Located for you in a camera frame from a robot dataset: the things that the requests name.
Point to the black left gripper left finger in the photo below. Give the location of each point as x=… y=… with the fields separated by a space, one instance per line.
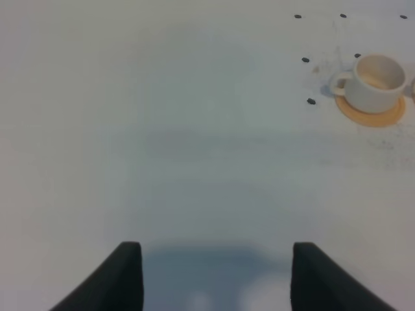
x=117 y=284

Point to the white left teacup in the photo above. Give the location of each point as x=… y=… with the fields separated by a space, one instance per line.
x=373 y=86

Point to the orange left cup coaster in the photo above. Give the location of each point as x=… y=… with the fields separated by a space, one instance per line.
x=379 y=120

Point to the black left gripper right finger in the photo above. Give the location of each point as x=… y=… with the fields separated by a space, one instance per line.
x=319 y=283

